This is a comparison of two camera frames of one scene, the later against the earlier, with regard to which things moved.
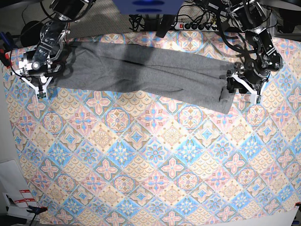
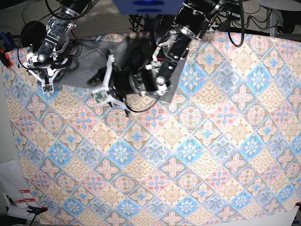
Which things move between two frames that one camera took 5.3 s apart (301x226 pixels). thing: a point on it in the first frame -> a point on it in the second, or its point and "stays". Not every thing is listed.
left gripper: x=253 y=72 -> x=122 y=83
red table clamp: x=7 y=57 stays
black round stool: x=30 y=36 stays
